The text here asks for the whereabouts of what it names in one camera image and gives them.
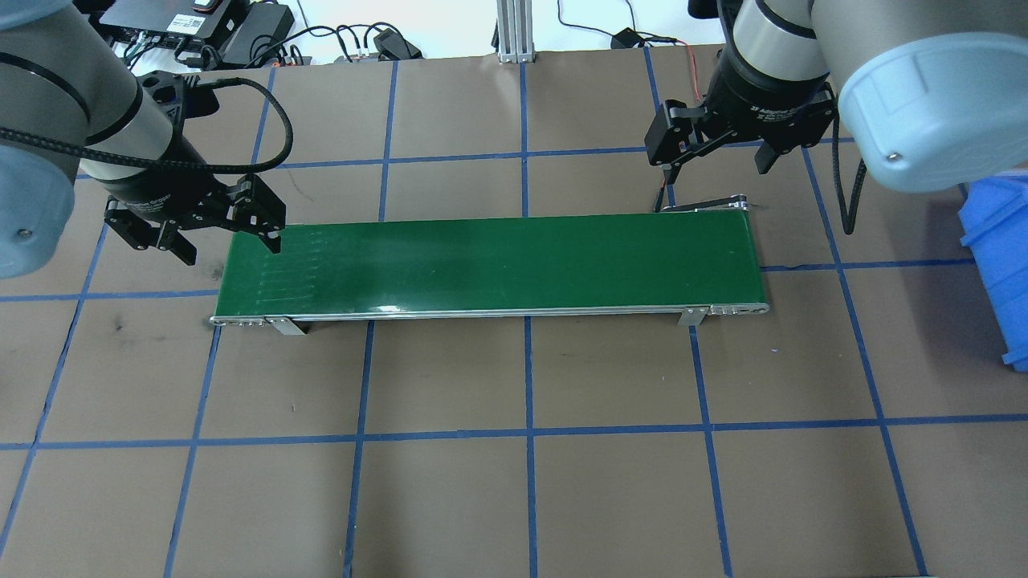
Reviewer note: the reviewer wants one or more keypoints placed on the green belt conveyor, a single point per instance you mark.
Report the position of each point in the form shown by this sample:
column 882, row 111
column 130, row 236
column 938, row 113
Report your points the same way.
column 482, row 265

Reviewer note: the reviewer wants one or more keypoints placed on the small black box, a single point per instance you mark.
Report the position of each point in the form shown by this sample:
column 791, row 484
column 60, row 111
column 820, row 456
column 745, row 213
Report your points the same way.
column 626, row 38

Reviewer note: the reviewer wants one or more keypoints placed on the black power brick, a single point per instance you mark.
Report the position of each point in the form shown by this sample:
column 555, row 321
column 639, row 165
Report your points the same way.
column 257, row 32

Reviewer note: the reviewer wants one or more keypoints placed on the small black charger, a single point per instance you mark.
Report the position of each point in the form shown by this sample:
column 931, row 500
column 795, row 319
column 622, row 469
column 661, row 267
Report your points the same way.
column 397, row 44

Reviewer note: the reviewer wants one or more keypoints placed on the blue plastic bin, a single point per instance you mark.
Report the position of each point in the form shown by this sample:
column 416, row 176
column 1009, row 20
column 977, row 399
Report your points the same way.
column 1004, row 265

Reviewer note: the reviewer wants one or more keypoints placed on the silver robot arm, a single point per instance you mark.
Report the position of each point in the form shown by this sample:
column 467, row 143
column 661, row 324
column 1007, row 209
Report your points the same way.
column 48, row 80
column 923, row 80

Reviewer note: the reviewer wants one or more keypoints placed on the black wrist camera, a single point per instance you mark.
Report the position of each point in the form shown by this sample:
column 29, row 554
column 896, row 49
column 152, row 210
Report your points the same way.
column 703, row 8
column 173, row 92

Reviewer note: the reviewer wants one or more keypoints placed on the power strip with plugs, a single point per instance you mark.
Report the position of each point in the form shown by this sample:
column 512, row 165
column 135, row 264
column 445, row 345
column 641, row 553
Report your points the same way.
column 353, row 58

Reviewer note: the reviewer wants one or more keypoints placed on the aluminium profile post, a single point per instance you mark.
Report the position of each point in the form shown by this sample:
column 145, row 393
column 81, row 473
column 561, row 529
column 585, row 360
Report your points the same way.
column 514, row 32

